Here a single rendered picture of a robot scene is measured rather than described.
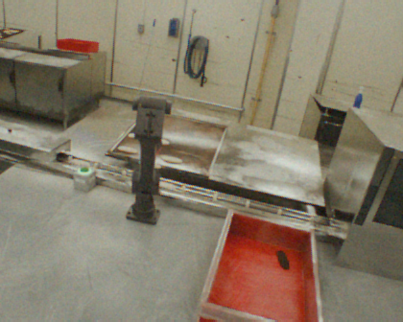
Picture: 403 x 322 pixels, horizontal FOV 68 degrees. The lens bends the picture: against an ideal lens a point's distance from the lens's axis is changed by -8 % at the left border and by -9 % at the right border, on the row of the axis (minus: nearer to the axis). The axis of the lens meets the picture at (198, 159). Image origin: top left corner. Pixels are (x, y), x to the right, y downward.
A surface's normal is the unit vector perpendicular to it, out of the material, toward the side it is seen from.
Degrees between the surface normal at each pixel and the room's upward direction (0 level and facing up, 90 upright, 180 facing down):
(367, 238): 90
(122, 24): 90
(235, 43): 90
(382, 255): 89
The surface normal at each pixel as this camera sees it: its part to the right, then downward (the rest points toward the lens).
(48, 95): -0.23, 0.37
